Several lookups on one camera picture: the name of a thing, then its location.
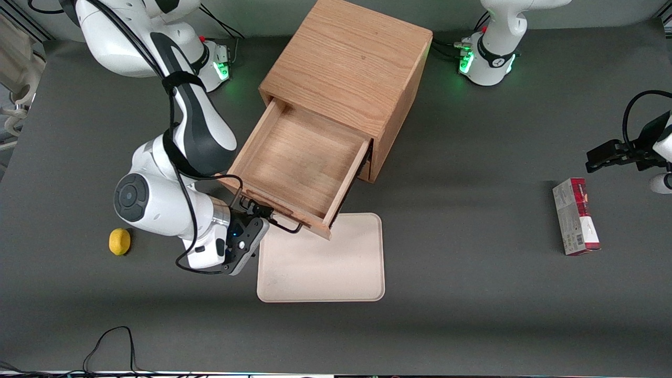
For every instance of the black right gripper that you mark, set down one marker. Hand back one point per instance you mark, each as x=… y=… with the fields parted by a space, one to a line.
x=245 y=206

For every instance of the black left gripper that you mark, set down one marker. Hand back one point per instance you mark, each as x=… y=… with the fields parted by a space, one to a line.
x=643 y=145

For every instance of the wooden drawer with wide front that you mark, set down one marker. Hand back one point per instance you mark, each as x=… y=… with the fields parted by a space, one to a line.
x=299 y=163

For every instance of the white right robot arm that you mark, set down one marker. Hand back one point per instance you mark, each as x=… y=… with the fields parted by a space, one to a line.
x=157 y=205

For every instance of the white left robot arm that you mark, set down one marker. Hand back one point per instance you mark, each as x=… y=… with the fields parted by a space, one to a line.
x=499 y=52

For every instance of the wooden drawer with narrow front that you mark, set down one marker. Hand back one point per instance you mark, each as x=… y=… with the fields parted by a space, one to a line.
x=366 y=170

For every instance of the oak wooden drawer cabinet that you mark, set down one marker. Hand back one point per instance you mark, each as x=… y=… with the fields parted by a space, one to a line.
x=352 y=58

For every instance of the red and grey carton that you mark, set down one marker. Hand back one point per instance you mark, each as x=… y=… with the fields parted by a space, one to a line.
x=575 y=218

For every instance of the beige rectangular tray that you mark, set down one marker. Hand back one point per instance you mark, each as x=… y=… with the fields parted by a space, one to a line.
x=320 y=268

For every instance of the yellow lemon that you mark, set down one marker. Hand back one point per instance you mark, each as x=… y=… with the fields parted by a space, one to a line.
x=119 y=241

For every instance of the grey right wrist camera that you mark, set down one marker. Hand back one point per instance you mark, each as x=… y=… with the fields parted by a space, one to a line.
x=244 y=247

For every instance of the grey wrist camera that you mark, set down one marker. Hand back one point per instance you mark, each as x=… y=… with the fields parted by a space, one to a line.
x=244 y=247
x=661 y=184

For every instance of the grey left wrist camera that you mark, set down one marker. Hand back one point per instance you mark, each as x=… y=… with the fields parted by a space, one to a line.
x=661 y=184

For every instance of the white background frame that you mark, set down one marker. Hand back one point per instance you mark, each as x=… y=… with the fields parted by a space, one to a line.
x=21 y=68

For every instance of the aluminium background rail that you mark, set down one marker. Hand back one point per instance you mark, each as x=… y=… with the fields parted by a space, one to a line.
x=34 y=23

